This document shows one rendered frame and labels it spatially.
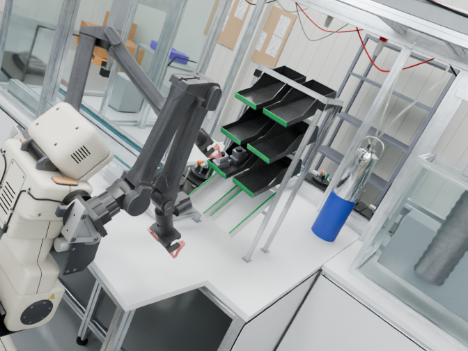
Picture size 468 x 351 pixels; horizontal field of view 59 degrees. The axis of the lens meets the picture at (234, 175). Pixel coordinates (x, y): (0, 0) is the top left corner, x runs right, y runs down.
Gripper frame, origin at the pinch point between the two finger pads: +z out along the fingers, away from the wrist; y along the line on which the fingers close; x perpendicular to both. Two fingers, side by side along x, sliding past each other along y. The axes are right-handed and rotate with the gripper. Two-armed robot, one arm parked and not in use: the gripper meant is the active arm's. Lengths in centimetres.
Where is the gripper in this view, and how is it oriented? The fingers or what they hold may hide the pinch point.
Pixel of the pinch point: (214, 150)
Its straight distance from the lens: 174.7
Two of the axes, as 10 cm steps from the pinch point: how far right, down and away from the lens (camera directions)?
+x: -7.0, 7.1, 1.0
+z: 5.2, 4.1, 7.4
